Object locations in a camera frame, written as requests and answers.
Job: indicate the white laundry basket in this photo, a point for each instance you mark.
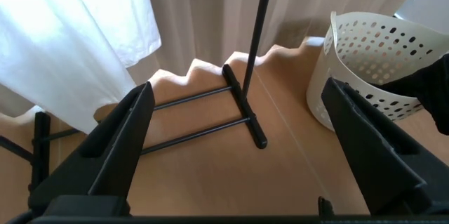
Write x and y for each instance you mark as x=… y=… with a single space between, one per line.
x=324 y=85

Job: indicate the beige curtain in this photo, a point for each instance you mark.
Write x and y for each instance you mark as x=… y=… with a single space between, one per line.
x=210 y=13

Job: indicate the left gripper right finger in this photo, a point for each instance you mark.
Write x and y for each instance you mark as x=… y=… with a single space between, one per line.
x=389 y=161

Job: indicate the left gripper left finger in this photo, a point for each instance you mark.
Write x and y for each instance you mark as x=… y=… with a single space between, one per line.
x=105 y=168

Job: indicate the black clothes rack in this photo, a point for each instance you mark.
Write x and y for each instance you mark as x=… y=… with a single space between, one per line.
x=257 y=31

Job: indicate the white printed T-shirt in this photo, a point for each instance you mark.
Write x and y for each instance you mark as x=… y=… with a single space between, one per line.
x=70 y=41

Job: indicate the black garment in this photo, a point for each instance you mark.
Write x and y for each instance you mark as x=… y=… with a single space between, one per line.
x=431 y=90

